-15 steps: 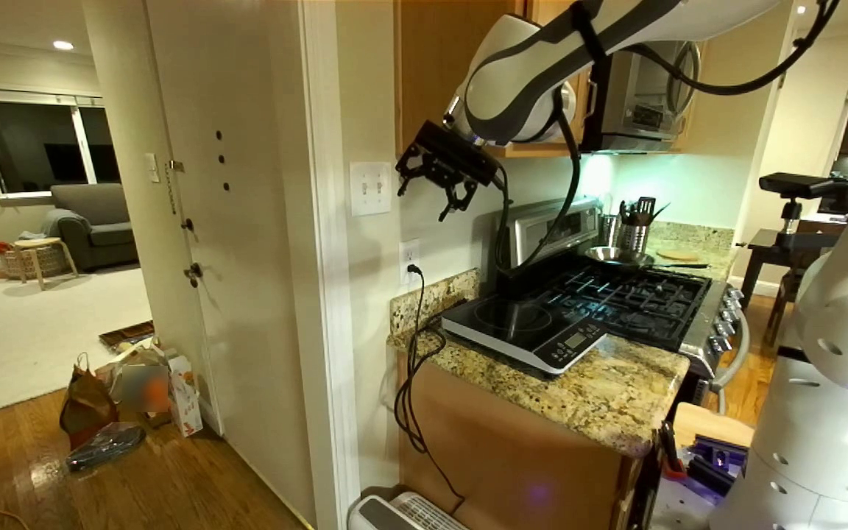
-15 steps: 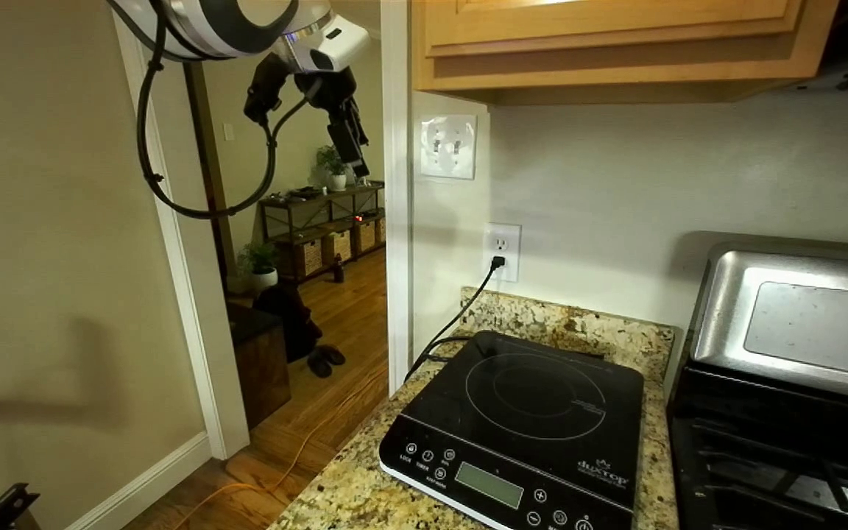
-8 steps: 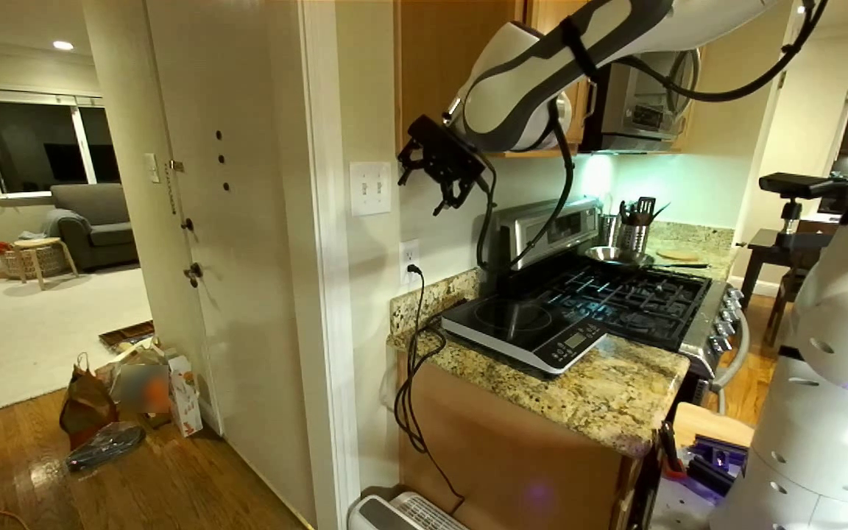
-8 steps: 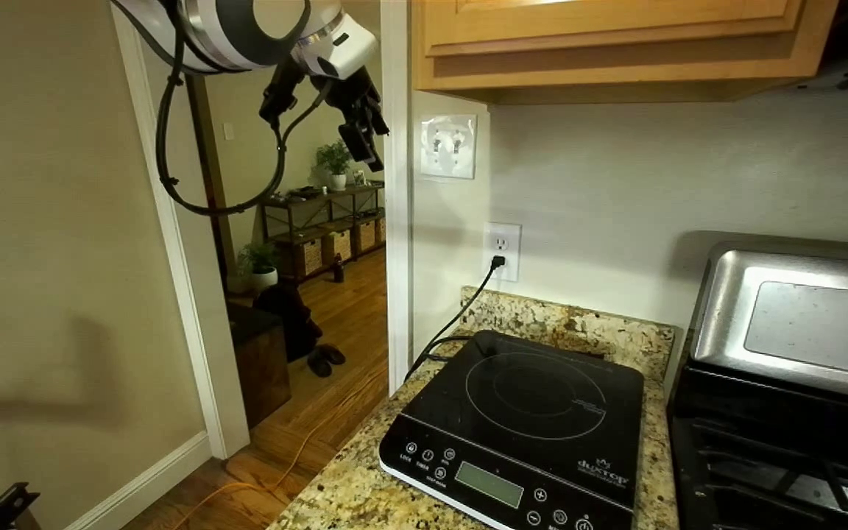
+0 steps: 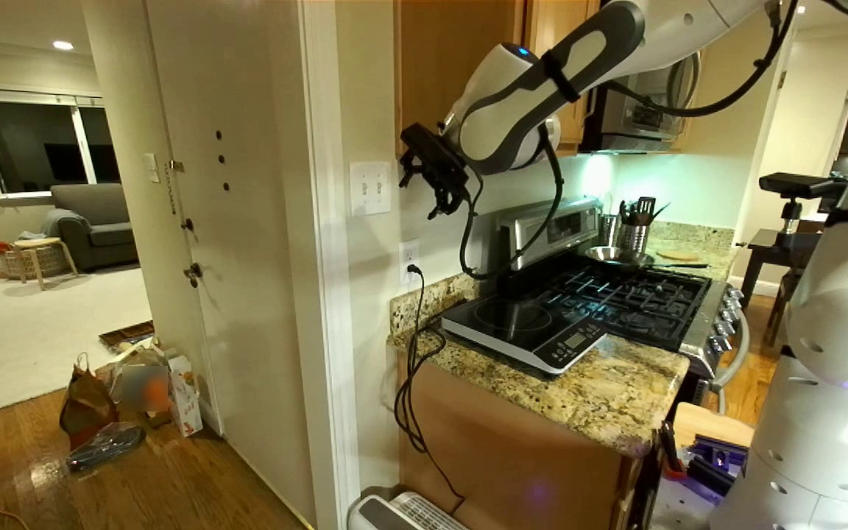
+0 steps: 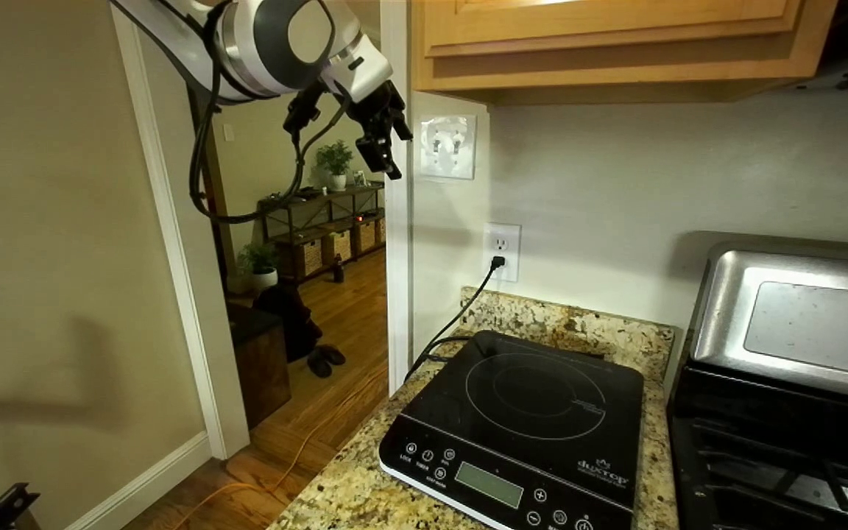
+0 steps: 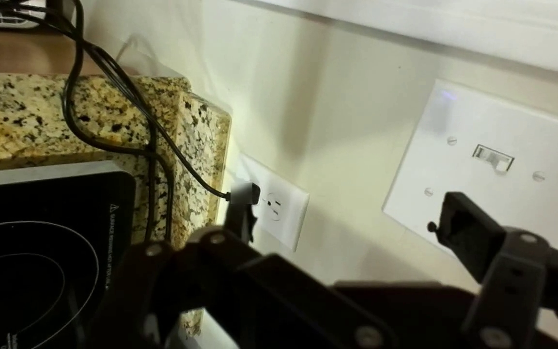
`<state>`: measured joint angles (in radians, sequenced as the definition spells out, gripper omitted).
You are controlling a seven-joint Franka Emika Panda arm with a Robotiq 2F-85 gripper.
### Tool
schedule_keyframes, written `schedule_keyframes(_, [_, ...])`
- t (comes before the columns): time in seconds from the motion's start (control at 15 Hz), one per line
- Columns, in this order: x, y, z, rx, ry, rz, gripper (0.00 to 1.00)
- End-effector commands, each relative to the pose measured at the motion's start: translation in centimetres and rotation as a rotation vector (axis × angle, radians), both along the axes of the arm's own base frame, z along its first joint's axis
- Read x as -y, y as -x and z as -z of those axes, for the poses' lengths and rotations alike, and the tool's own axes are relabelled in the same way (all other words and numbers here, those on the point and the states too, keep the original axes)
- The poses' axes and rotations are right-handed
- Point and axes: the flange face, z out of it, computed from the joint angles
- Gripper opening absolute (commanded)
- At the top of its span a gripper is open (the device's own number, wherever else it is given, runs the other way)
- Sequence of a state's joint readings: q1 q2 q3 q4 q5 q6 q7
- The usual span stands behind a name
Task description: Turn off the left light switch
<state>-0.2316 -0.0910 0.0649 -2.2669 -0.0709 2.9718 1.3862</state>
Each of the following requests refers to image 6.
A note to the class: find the dark wooden box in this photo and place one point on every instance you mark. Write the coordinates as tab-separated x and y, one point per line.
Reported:
263	370

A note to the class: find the black bag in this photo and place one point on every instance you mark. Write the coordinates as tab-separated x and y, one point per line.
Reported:
292	320

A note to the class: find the potted plant white pot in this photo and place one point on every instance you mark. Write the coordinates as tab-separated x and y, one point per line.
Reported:
335	164
263	261

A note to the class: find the black induction cooktop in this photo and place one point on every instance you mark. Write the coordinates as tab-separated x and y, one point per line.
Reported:
523	423

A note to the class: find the white wall outlet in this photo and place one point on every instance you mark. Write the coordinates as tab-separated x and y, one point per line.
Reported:
503	252
445	145

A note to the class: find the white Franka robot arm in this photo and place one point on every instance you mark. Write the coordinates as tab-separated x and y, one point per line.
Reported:
266	39

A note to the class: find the wooden shelf unit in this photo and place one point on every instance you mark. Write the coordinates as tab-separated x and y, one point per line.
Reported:
323	232

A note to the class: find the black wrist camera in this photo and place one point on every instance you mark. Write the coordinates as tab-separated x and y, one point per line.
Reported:
303	108

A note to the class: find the black shoes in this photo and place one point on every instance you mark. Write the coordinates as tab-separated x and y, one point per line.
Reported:
326	358

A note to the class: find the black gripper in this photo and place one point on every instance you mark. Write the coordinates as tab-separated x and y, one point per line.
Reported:
381	114

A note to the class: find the black clamp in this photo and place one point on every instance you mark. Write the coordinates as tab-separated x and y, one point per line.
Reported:
7	504

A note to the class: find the wooden wall cabinet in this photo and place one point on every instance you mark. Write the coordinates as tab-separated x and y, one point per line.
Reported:
621	39

